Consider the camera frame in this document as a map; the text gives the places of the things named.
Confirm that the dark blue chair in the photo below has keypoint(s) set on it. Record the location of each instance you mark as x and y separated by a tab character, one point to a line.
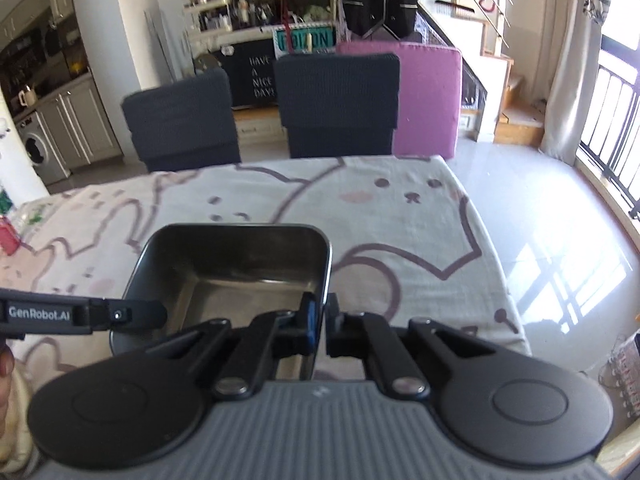
185	125
338	105

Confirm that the rectangular stainless steel tray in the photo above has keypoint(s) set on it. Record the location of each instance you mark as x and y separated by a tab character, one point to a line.
232	271

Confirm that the dark blue chair right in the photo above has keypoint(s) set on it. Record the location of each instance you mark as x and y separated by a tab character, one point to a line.
338	105

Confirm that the left hand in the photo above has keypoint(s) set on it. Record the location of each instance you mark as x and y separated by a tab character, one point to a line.
7	364

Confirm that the bear pattern tablecloth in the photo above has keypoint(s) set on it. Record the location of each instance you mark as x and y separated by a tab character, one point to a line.
406	242

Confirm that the red soda can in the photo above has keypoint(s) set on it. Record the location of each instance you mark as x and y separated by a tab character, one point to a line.
10	241

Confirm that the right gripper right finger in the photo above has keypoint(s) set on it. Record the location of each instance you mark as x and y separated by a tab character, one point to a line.
416	361

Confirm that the washing machine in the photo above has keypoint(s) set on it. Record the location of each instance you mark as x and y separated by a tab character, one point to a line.
41	150

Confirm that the beige curtain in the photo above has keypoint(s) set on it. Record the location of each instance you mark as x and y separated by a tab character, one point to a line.
569	61

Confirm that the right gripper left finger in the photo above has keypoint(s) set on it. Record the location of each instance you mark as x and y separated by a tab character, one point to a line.
215	358

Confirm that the dark blue chair left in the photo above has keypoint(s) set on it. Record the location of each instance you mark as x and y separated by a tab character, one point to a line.
185	125

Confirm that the teal letter sign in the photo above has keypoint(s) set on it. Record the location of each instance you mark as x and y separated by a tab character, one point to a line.
317	37

